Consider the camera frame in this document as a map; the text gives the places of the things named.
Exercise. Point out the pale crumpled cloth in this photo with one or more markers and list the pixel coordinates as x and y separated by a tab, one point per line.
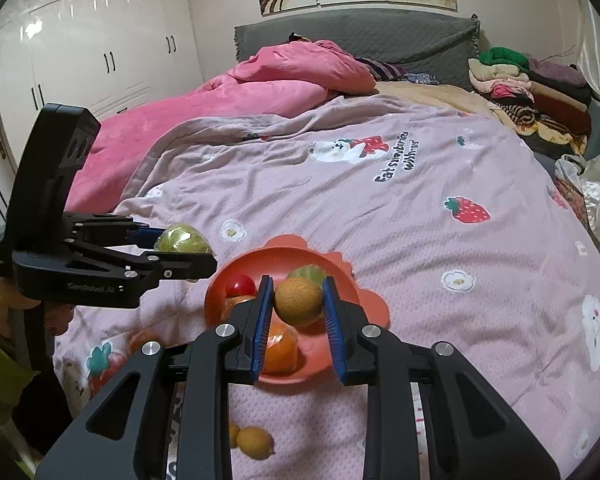
570	172

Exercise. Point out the red tomato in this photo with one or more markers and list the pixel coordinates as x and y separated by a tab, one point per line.
240	286

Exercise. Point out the grey pillow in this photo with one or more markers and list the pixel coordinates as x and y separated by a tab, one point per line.
597	127

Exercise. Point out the orange plastic plate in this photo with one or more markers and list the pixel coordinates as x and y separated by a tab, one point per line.
312	355

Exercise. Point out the beige blanket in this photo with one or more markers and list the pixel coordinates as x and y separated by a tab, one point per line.
430	92

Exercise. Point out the striped pillow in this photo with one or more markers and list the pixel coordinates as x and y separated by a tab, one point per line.
380	67

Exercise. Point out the dark floral cloth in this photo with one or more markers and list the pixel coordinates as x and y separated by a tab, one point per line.
420	78

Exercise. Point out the white wardrobe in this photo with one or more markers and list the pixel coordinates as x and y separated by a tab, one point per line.
105	20

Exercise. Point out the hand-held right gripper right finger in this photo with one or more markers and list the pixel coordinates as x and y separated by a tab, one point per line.
332	330

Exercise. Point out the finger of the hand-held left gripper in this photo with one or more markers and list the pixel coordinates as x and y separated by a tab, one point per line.
180	266
105	227

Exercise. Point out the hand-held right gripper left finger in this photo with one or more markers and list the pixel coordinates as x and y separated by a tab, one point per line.
262	330

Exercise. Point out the pink printed blanket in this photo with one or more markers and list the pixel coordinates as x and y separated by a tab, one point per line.
430	260

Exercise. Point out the grey padded headboard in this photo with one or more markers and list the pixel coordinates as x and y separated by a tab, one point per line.
405	40

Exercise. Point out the small brown round fruit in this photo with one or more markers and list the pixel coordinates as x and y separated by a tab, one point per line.
298	301
233	432
254	442

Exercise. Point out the plain pink fleece blanket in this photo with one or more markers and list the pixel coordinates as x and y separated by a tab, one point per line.
205	105

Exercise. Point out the stack of folded clothes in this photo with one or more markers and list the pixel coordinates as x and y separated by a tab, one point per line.
530	95

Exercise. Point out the plastic-wrapped orange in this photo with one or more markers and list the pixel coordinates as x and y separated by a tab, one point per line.
142	340
280	350
235	304

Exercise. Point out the plastic-wrapped green fruit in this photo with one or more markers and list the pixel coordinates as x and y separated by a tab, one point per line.
182	239
307	275

